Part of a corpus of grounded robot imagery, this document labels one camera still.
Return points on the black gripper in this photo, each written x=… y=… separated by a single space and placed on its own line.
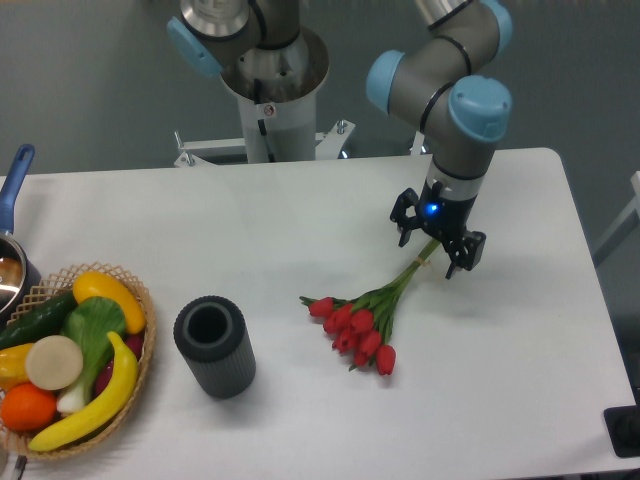
x=442 y=218

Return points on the red tulip bouquet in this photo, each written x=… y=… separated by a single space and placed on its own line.
x=363 y=326

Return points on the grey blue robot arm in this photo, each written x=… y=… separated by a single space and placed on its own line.
x=437 y=90

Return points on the white furniture part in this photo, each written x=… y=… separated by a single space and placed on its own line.
x=619 y=228

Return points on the dark grey ribbed vase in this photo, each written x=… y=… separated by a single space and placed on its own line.
x=210 y=333

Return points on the black device at edge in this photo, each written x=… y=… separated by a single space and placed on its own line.
x=623 y=429

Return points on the purple red vegetable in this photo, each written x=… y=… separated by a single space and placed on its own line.
x=135 y=344

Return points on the yellow squash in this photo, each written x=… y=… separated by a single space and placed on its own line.
x=97 y=284

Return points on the green bok choy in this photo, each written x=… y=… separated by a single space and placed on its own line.
x=88 y=326

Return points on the woven wicker basket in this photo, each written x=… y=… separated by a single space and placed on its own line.
x=52 y=286

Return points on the green cucumber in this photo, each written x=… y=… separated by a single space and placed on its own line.
x=41 y=321

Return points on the yellow banana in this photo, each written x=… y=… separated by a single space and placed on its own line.
x=100 y=410

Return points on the beige round disc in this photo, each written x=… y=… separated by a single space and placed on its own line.
x=54 y=362

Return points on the yellow bell pepper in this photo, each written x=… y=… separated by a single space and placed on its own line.
x=12 y=366

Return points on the orange fruit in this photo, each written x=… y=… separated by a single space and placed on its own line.
x=28 y=408

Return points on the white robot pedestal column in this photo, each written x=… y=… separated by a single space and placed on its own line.
x=276 y=97

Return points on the white metal base frame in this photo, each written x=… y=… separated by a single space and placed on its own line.
x=334 y=144

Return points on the blue handled saucepan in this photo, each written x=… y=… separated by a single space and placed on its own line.
x=18 y=274

